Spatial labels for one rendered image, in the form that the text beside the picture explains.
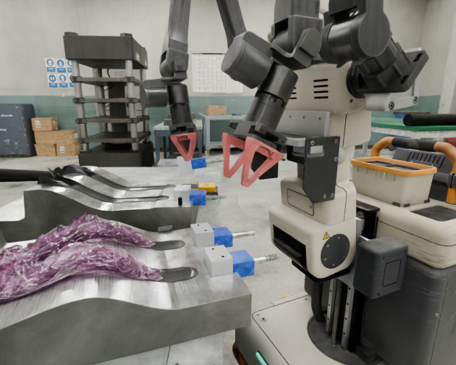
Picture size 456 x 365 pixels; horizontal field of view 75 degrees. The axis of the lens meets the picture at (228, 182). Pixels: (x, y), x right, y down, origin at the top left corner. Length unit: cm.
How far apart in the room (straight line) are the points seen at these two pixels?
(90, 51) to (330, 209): 437
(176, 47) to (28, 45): 735
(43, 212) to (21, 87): 745
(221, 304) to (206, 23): 713
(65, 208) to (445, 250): 95
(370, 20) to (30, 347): 68
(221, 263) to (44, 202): 46
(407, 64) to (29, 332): 74
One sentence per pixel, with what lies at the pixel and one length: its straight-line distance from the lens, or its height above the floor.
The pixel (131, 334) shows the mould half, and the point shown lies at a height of 83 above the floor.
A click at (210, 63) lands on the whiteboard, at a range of 726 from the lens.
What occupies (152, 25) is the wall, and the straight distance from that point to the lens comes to 746.
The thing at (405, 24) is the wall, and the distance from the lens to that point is 884.
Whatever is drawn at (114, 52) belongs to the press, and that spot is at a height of 181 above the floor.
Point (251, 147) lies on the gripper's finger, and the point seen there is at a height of 105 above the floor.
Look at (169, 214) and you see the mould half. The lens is 71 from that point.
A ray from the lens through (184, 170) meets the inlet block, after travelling 83.
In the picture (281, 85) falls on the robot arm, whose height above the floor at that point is 115.
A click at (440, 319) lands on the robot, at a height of 53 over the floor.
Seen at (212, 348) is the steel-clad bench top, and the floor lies 80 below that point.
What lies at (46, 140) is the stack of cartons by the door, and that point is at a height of 36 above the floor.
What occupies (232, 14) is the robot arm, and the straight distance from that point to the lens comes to 100.
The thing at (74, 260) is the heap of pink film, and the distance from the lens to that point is 47.
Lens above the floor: 112
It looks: 15 degrees down
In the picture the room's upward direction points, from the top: straight up
